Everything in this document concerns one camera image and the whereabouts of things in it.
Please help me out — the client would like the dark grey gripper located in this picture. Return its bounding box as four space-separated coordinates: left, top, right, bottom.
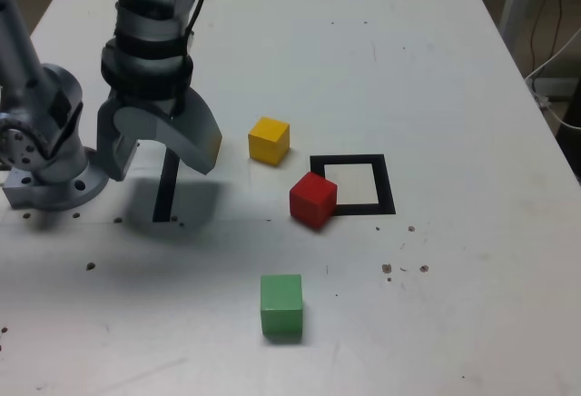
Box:
96 88 224 183

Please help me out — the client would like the yellow cube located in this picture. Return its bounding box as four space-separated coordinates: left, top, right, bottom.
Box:
247 116 291 166

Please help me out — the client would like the red cube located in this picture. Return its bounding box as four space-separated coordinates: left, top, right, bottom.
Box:
289 171 339 230

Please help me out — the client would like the green cube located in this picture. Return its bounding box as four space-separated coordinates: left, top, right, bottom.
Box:
260 273 304 338

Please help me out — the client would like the black tape square outline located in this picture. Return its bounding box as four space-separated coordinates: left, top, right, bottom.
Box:
309 153 397 216

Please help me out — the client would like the black tape strip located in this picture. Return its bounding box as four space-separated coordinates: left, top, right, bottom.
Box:
152 146 181 223

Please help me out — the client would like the white cable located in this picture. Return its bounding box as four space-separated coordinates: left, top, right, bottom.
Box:
524 26 581 130

